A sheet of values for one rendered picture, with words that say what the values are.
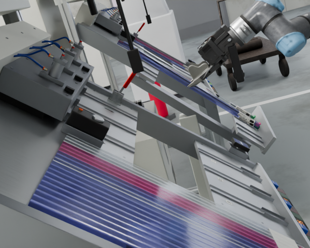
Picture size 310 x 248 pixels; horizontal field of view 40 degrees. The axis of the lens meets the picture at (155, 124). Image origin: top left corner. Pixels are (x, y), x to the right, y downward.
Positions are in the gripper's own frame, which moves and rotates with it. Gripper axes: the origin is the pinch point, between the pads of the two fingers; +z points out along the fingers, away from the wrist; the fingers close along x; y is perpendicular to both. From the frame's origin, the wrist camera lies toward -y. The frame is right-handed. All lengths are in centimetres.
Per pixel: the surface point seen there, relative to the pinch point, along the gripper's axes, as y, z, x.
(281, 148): -102, 10, -149
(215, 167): -12.9, 4.6, 34.6
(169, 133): -2.1, 10.9, 20.2
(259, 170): -26.3, -0.4, 22.3
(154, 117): 4.1, 10.5, 20.5
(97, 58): 40, 153, -487
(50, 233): 14, 10, 89
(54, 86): 27, 10, 55
